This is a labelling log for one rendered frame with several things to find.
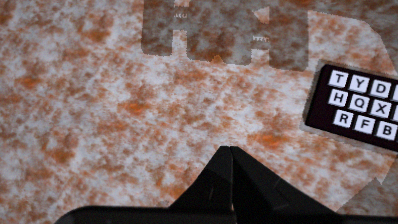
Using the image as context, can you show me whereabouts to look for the black keyboard base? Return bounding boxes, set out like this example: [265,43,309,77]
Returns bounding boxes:
[305,64,398,152]

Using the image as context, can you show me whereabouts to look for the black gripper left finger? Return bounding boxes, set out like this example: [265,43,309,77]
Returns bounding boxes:
[54,146,237,224]

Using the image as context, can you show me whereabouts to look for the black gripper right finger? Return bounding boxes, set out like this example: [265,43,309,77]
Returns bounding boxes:
[229,146,398,224]

